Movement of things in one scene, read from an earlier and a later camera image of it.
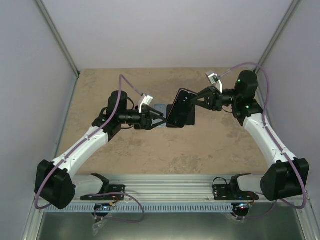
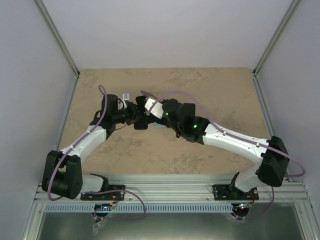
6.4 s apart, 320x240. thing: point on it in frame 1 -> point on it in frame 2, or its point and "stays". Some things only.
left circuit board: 103,207 stays
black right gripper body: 217,101 -> 171,124
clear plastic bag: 97,225 stays
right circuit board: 240,207 stays
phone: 181,108 -> 147,94
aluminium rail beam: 169,188 stays
